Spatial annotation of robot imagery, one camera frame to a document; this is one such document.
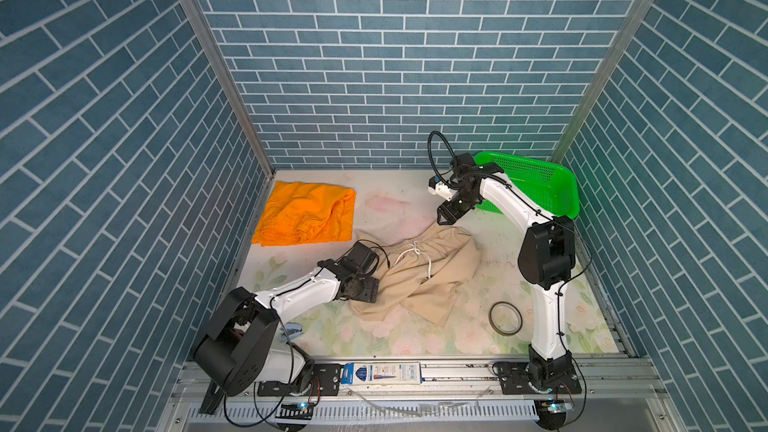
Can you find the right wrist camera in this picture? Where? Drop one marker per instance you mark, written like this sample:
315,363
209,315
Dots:
439,188

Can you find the orange shorts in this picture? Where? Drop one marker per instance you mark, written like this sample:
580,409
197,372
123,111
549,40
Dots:
298,213

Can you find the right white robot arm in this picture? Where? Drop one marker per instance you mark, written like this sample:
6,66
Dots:
546,258

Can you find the green plastic basket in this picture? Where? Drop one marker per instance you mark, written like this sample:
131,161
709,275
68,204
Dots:
550,185

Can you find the white blue paper box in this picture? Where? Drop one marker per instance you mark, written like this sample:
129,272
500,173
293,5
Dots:
381,373

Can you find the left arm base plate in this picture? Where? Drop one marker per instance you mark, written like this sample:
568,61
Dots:
323,379

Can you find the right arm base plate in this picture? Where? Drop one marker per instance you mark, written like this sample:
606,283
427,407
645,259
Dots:
520,378

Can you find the beige shorts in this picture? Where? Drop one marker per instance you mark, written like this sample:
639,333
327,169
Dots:
422,275

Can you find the white slotted cable duct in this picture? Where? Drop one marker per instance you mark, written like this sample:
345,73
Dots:
357,412

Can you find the aluminium front rail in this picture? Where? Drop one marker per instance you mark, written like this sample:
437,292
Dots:
452,378

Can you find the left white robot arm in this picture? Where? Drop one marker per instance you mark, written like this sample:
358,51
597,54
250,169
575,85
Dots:
245,342

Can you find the black folded tool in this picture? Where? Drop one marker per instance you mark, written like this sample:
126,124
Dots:
212,399

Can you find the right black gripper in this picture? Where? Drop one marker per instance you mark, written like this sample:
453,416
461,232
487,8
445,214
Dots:
448,214

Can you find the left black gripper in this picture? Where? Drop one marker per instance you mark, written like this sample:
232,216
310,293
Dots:
371,291

